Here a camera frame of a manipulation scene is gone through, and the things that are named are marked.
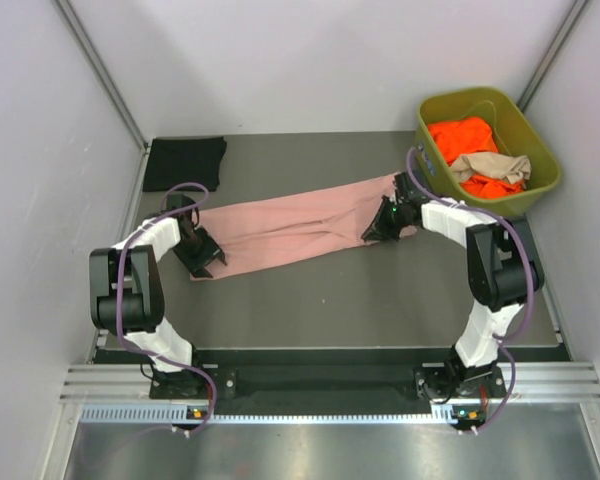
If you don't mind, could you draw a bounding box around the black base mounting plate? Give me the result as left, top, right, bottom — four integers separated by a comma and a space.
148, 345, 571, 416

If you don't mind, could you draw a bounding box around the left aluminium corner post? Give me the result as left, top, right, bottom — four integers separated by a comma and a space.
51, 0, 148, 150

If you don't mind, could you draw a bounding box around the grey slotted cable duct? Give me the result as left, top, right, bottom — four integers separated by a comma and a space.
80, 404, 480, 425

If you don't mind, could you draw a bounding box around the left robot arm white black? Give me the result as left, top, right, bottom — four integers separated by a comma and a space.
89, 194, 227, 397

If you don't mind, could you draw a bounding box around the aluminium corner post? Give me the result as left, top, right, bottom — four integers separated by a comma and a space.
517, 0, 592, 112
51, 0, 148, 150

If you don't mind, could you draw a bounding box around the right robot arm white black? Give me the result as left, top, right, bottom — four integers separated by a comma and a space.
362, 173, 544, 399

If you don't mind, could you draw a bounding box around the right aluminium corner post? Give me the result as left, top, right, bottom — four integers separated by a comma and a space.
517, 0, 592, 112

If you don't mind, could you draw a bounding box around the folded black t shirt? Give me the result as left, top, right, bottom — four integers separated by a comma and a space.
142, 137, 227, 192

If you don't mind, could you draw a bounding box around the beige t shirt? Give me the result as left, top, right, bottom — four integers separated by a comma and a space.
450, 152, 532, 185

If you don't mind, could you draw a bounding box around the orange t shirt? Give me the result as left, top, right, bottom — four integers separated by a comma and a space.
427, 117, 528, 200

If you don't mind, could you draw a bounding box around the pink t shirt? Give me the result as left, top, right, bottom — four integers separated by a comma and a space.
201, 173, 395, 280

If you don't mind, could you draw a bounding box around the olive green plastic bin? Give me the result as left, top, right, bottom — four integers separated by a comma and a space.
415, 86, 562, 217

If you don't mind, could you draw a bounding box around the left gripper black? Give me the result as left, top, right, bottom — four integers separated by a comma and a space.
172, 226, 225, 278

